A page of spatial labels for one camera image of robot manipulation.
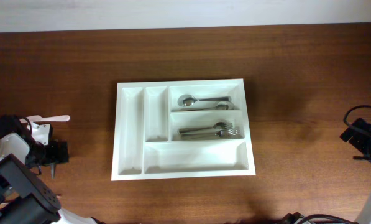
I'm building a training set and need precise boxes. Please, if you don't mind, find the pink plastic knife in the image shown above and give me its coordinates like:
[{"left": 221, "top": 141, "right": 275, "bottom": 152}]
[{"left": 20, "top": 115, "right": 70, "bottom": 123}]

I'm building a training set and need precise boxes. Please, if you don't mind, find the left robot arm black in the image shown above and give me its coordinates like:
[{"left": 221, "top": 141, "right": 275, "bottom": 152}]
[{"left": 0, "top": 115, "right": 100, "bottom": 224}]

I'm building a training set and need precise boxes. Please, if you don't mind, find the steel fork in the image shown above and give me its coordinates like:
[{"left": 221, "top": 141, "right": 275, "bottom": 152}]
[
  {"left": 180, "top": 128, "right": 239, "bottom": 140},
  {"left": 178, "top": 121, "right": 234, "bottom": 134}
]

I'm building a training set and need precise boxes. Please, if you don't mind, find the small steel teaspoon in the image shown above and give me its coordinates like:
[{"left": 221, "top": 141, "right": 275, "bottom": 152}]
[{"left": 50, "top": 164, "right": 56, "bottom": 179}]

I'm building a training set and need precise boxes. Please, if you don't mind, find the large steel spoon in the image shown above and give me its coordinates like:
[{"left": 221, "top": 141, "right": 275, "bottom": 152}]
[
  {"left": 177, "top": 95, "right": 232, "bottom": 107},
  {"left": 180, "top": 101, "right": 235, "bottom": 111}
]

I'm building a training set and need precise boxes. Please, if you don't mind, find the white plastic cutlery tray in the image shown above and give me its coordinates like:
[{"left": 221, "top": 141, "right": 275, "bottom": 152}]
[{"left": 111, "top": 79, "right": 255, "bottom": 181}]

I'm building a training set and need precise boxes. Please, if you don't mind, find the steel fork top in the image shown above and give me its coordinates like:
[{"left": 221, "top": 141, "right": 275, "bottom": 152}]
[{"left": 180, "top": 128, "right": 239, "bottom": 140}]

